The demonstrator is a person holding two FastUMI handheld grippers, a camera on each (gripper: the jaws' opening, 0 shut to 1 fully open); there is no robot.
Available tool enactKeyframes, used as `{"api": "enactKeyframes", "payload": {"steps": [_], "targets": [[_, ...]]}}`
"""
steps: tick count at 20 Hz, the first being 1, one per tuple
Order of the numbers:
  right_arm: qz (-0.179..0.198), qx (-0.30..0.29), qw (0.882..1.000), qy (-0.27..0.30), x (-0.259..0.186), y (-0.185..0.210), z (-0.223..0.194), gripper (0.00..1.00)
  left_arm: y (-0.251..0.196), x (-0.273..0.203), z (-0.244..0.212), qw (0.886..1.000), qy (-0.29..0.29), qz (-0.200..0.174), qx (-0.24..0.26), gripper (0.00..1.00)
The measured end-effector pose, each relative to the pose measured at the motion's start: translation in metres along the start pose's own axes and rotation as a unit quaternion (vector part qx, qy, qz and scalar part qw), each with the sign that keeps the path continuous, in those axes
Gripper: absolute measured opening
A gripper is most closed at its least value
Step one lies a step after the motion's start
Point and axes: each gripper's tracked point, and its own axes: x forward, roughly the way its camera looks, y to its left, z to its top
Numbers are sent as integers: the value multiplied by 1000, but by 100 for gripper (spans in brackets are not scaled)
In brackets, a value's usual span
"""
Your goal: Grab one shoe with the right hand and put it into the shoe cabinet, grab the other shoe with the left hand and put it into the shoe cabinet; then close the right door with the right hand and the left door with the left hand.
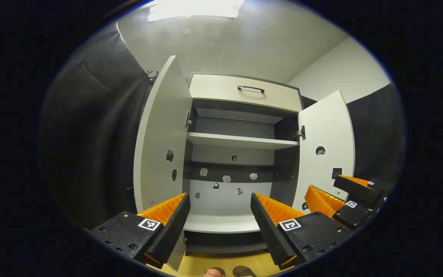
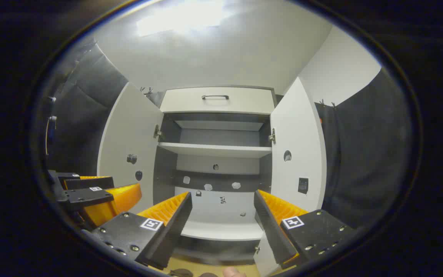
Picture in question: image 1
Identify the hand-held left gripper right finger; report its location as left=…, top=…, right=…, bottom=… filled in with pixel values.
left=250, top=192, right=355, bottom=270

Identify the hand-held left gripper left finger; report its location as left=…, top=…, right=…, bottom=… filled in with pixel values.
left=87, top=192, right=191, bottom=269

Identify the brown shoe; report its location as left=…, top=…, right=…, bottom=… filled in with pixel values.
left=232, top=265, right=257, bottom=277

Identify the white and grey shoe cabinet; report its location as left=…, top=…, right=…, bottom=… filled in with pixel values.
left=134, top=56, right=356, bottom=270

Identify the white cabinet shelf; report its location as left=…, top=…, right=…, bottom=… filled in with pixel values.
left=187, top=132, right=300, bottom=150

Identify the white cabinet drawer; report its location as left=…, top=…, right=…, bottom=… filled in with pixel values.
left=189, top=74, right=303, bottom=113

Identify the black backdrop cloth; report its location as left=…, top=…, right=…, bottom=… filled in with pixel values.
left=39, top=23, right=153, bottom=231
left=345, top=83, right=405, bottom=193

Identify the ceiling light panel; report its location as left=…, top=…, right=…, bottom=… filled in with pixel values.
left=148, top=0, right=245, bottom=22

